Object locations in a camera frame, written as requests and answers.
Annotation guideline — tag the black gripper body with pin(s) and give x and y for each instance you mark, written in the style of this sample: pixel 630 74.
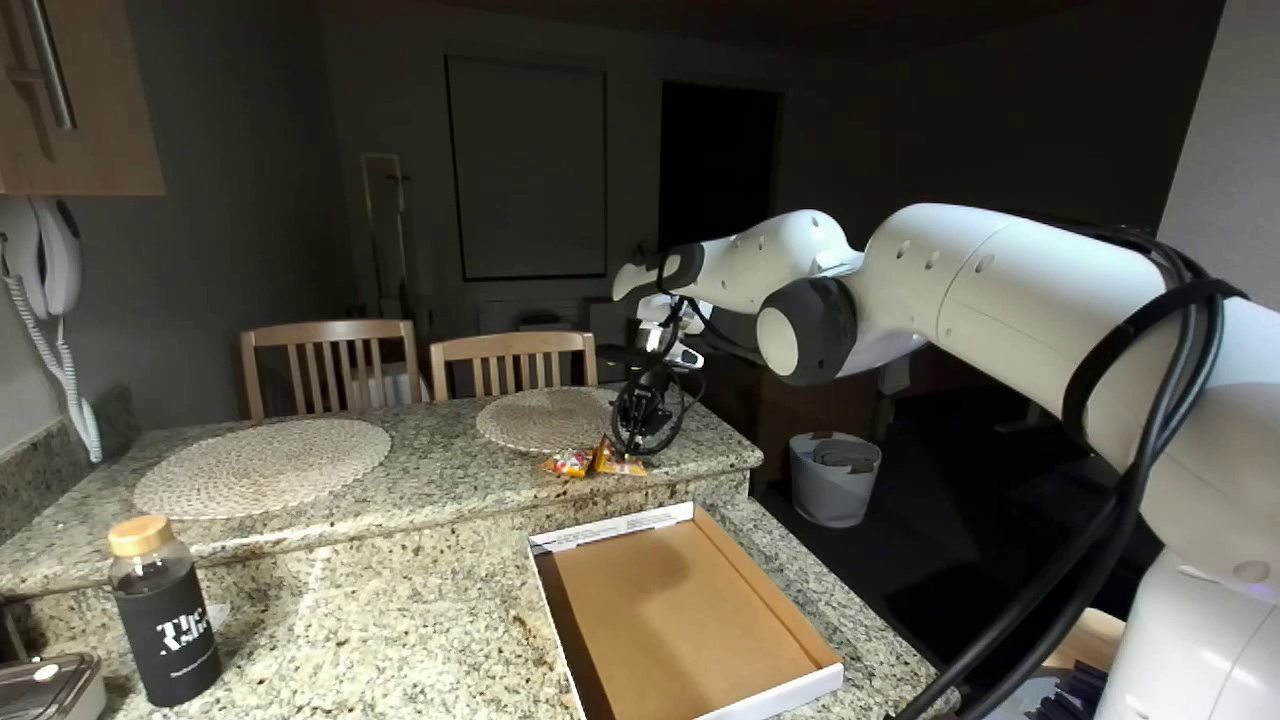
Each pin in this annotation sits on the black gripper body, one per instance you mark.
pixel 660 387

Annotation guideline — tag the dark blue object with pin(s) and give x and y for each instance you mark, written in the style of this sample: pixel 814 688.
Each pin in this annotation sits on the dark blue object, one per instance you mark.
pixel 1055 696

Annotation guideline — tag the flat open cardboard box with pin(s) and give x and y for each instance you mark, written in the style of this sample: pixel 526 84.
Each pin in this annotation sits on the flat open cardboard box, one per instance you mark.
pixel 682 625

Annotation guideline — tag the wooden wall cabinet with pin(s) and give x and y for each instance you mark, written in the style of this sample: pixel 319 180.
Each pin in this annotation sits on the wooden wall cabinet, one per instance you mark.
pixel 100 123

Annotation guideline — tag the metal tray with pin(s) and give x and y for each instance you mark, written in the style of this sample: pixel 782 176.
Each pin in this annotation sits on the metal tray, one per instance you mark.
pixel 47 686

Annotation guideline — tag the large round woven placemat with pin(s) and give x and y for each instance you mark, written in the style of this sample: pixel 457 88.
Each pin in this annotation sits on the large round woven placemat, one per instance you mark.
pixel 263 468

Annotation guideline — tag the black glossy table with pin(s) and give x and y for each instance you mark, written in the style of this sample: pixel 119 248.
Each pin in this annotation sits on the black glossy table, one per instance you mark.
pixel 984 523

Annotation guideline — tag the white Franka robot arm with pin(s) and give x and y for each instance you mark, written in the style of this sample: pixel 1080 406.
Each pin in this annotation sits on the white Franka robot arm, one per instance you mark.
pixel 1014 304

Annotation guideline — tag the pale narrow wall frame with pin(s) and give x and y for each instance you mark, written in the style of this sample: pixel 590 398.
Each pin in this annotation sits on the pale narrow wall frame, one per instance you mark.
pixel 387 232

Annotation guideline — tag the small round woven placemat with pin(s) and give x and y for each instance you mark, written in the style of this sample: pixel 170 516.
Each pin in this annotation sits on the small round woven placemat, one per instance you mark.
pixel 547 420

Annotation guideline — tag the wooden slat-back chair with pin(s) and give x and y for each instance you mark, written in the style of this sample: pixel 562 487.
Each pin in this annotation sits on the wooden slat-back chair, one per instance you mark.
pixel 513 346
pixel 330 333

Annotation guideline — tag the dark framed wall board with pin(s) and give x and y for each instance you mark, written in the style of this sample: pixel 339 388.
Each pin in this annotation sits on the dark framed wall board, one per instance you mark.
pixel 526 172

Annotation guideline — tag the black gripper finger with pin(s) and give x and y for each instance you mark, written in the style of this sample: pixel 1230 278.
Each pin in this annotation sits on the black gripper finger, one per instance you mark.
pixel 665 429
pixel 626 426

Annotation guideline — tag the light wooden board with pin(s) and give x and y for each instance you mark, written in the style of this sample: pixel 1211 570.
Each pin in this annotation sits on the light wooden board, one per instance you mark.
pixel 1098 645

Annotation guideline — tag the white trash bin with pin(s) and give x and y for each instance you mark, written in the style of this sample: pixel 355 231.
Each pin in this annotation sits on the white trash bin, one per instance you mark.
pixel 834 482

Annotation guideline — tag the black bottle with wooden lid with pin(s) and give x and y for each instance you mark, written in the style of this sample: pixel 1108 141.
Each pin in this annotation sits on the black bottle with wooden lid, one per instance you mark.
pixel 166 625

